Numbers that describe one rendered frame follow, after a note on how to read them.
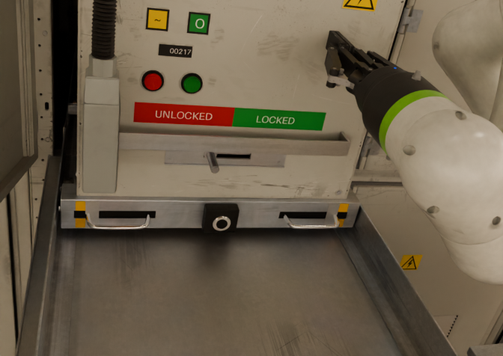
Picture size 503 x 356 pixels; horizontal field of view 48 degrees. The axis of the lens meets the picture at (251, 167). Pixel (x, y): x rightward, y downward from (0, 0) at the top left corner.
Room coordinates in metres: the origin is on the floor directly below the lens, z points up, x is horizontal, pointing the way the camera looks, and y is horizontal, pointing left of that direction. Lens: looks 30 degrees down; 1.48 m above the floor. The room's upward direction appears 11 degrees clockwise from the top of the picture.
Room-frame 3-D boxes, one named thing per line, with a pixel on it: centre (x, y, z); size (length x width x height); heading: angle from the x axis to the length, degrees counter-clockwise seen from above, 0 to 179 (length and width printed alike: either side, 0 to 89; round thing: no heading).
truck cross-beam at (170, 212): (0.85, 0.05, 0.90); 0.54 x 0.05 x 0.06; 108
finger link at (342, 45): (0.76, -0.11, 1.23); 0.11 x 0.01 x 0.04; 19
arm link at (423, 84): (0.63, -0.17, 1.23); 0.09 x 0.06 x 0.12; 108
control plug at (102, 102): (0.71, 0.22, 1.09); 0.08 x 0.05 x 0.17; 18
